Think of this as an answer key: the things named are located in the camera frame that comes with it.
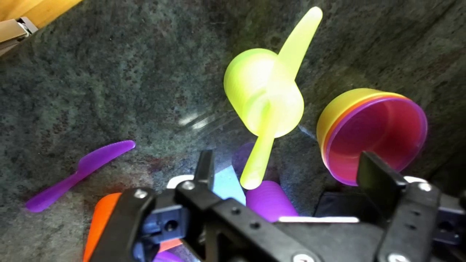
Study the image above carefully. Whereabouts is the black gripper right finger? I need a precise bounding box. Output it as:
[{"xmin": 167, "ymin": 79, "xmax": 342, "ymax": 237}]
[{"xmin": 356, "ymin": 150, "xmax": 466, "ymax": 262}]

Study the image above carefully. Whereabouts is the purple plastic cup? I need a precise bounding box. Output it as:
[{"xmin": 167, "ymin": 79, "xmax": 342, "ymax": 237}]
[{"xmin": 231, "ymin": 143, "xmax": 299, "ymax": 224}]

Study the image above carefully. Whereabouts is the yellow plastic bowl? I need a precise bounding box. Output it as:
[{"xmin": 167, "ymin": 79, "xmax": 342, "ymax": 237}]
[{"xmin": 314, "ymin": 87, "xmax": 406, "ymax": 157}]

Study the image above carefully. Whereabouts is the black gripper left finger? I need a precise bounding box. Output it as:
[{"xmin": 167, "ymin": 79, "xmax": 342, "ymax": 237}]
[{"xmin": 90, "ymin": 148, "xmax": 323, "ymax": 262}]

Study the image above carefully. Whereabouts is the orange plastic cup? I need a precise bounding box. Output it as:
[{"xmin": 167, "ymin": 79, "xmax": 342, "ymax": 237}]
[{"xmin": 79, "ymin": 191, "xmax": 183, "ymax": 262}]

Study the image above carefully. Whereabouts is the yellow-green plastic cup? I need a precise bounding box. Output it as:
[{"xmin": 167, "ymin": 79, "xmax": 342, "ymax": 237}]
[{"xmin": 222, "ymin": 47, "xmax": 305, "ymax": 140}]

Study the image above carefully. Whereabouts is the pink plastic bowl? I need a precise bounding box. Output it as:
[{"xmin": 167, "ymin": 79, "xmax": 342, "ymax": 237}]
[{"xmin": 321, "ymin": 96, "xmax": 429, "ymax": 188}]

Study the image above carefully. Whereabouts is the yellow-green plastic spoon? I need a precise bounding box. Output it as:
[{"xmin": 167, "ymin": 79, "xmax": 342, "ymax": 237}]
[{"xmin": 238, "ymin": 4, "xmax": 324, "ymax": 191}]

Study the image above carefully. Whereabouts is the purple plastic spoon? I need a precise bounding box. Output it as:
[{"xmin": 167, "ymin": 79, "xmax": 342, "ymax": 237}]
[{"xmin": 23, "ymin": 138, "xmax": 138, "ymax": 215}]

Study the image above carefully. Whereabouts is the blue plastic cup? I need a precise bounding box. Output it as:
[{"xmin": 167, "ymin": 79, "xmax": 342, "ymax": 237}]
[{"xmin": 210, "ymin": 164, "xmax": 247, "ymax": 207}]

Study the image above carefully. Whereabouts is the wooden knife block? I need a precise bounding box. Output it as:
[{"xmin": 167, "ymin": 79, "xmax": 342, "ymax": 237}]
[{"xmin": 0, "ymin": 0, "xmax": 84, "ymax": 55}]

